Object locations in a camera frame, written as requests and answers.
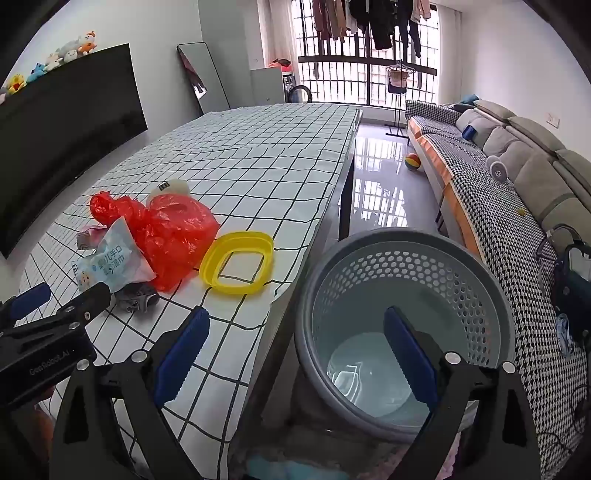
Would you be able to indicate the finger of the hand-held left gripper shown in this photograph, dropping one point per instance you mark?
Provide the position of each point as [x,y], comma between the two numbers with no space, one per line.
[90,300]
[27,297]

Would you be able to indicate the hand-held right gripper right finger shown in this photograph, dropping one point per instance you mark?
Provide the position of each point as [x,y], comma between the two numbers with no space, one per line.
[411,360]

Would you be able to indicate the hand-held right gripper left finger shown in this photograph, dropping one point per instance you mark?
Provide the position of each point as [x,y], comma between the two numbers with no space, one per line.
[180,355]

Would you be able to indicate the pale blue wet wipes packet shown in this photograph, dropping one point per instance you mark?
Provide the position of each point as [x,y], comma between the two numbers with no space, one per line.
[111,263]

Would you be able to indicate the red plastic bag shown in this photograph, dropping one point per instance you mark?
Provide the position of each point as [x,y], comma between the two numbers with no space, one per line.
[175,240]

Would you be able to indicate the grey perforated plastic basket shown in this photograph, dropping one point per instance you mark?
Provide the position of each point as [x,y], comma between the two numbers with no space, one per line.
[360,258]

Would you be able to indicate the grey crumpled cloth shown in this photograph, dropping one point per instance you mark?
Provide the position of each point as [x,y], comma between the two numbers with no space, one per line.
[136,297]

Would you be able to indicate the beige cap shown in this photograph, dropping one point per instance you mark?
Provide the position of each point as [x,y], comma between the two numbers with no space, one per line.
[178,187]

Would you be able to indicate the black television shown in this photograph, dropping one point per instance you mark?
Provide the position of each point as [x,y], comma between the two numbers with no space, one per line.
[60,138]

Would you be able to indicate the grey sofa with checked cover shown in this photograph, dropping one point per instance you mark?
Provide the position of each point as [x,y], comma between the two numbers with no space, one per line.
[489,207]

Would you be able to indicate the dark blue bag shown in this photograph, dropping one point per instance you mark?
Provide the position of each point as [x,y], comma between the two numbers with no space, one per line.
[572,286]

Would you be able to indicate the colourful striped ball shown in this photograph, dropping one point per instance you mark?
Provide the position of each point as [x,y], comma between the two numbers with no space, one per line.
[413,162]

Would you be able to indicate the white black checked tablecloth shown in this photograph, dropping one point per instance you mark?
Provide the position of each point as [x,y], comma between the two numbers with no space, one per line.
[258,161]

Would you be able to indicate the row of plush toys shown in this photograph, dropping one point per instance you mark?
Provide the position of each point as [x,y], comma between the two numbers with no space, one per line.
[69,53]

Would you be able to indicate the blue cloth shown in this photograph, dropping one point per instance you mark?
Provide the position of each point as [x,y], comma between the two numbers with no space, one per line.
[468,98]

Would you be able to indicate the grey cabinet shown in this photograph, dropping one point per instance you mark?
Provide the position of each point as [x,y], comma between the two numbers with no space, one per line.
[265,87]

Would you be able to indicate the black clothes rack stand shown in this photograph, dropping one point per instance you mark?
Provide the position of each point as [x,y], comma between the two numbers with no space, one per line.
[397,78]

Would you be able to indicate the barred window grille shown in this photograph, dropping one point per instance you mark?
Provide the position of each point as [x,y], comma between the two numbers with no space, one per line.
[351,78]

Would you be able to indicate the red item on cabinet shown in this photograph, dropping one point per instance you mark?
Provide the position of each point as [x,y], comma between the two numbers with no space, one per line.
[279,63]

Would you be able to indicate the row of hanging clothes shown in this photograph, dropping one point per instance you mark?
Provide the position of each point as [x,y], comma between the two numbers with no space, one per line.
[378,23]

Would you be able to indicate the dark table frame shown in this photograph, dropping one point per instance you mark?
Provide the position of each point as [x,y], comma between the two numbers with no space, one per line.
[345,207]

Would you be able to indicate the leaning wall mirror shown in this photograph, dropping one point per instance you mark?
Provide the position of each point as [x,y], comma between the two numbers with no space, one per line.
[203,69]

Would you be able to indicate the white wall socket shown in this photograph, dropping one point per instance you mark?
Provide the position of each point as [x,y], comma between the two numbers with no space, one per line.
[553,120]

